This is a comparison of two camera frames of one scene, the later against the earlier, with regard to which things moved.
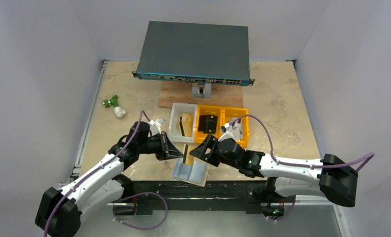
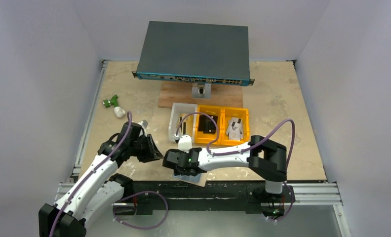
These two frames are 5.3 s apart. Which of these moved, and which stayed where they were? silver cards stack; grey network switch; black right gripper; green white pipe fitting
Moved: black right gripper
Stayed: green white pipe fitting; grey network switch; silver cards stack
